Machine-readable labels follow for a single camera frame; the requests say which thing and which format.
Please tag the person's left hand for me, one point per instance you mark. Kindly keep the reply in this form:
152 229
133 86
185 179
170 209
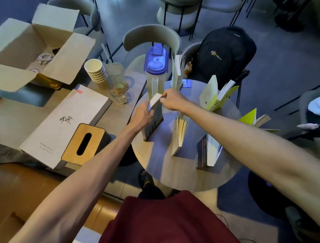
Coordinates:
140 117

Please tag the maroon shirt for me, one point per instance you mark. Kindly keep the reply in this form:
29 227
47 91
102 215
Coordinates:
170 220

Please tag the stack of paper cups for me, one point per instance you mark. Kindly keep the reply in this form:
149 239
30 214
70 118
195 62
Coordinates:
96 72

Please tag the black backpack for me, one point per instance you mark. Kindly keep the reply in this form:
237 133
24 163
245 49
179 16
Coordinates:
225 55

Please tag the yellow-green cover open book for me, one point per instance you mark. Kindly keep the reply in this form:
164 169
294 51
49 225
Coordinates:
212 96
250 117

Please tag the person's right hand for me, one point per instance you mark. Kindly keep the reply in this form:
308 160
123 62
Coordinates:
175 99

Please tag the golden tin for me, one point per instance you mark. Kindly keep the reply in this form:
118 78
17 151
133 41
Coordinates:
50 82

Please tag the large flat white box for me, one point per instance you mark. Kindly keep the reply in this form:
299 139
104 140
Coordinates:
62 117

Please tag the open cardboard box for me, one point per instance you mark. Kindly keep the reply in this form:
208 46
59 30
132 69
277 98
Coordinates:
22 42

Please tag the dark cover book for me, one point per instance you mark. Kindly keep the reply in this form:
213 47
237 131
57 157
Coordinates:
155 122

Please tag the wooden tissue box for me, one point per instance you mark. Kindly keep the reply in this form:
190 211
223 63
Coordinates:
75 145

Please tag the person's left fingers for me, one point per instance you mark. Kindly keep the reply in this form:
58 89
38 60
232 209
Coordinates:
150 110

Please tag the cream open standing book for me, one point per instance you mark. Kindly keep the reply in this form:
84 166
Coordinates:
180 132

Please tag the person's right fingers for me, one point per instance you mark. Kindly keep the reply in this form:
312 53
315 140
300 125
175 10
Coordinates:
165 100

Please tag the blue card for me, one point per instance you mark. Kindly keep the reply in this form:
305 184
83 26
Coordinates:
186 83

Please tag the person's left forearm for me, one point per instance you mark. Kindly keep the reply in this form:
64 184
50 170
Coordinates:
75 190

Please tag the clear pitcher with blue lid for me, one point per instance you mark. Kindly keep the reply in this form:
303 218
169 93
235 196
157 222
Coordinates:
156 66

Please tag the grey upholstered chair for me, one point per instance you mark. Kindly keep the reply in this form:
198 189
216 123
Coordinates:
172 15
190 51
306 100
150 35
85 7

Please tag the glass mug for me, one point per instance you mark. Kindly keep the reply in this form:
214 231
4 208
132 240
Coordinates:
120 92

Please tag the black shoe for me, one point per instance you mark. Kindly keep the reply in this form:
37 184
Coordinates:
145 178

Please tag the black cover open book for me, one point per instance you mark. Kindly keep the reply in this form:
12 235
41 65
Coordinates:
207 151

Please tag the clear drinking straw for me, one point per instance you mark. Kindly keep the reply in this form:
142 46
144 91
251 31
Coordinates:
106 53

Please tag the clear plastic cup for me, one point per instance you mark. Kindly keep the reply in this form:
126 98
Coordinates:
115 73

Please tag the person's right forearm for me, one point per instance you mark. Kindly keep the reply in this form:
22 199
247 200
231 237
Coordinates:
250 147

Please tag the white cover standing book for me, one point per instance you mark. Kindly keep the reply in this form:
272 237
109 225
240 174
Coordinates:
177 72

